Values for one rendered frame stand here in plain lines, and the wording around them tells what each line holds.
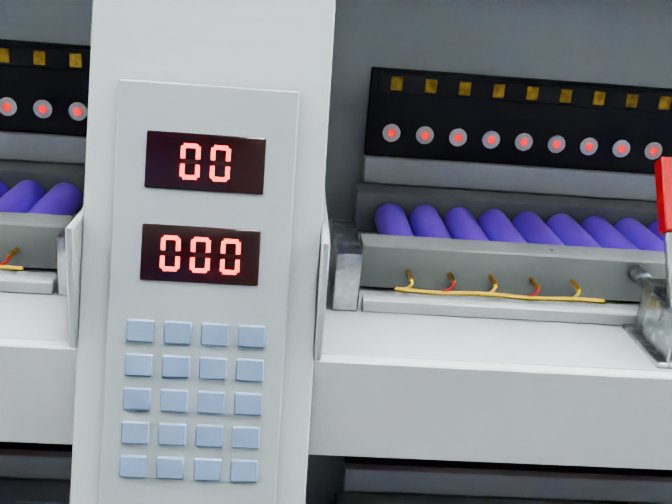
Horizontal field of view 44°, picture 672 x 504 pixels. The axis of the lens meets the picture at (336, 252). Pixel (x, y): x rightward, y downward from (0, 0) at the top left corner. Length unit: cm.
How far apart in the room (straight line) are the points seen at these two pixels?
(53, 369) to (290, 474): 10
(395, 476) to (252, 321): 23
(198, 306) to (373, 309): 9
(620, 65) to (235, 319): 34
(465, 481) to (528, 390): 20
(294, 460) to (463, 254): 13
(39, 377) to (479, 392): 18
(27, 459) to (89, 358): 21
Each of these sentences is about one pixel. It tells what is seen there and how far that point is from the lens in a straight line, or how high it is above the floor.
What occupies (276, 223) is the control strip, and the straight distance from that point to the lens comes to 32.
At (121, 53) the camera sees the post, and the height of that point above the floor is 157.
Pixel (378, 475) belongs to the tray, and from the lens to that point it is 53.
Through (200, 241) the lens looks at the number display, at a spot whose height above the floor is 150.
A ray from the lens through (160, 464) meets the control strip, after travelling 34.
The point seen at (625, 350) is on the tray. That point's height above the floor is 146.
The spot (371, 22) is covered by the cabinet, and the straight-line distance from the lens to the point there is 54.
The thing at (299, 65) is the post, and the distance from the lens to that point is 33.
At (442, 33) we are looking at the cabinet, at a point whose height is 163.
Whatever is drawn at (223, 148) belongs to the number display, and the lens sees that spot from 32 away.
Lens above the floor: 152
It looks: 3 degrees down
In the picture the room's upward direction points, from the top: 4 degrees clockwise
